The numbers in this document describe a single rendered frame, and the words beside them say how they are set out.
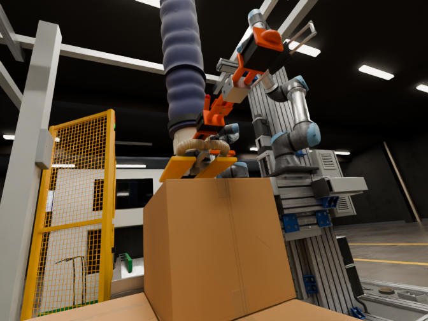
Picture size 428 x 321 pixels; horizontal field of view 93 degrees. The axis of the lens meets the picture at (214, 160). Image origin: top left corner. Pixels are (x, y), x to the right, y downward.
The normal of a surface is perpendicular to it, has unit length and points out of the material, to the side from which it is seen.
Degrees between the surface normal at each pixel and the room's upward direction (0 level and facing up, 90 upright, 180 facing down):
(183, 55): 101
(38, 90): 90
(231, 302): 90
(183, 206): 90
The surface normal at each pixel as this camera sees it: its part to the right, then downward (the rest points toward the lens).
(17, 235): 0.40, -0.35
